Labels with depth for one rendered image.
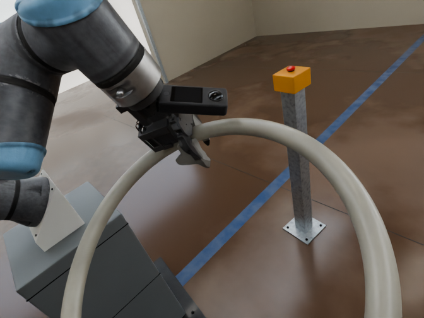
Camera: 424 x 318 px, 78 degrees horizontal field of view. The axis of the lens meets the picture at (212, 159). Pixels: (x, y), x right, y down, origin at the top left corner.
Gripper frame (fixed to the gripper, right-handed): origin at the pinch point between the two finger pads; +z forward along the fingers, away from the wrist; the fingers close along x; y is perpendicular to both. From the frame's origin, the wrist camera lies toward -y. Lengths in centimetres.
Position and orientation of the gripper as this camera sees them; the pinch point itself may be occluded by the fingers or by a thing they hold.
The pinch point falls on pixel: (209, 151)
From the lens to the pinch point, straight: 55.5
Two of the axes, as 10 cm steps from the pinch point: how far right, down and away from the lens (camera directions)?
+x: 0.2, 8.1, -5.8
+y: -8.9, 2.7, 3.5
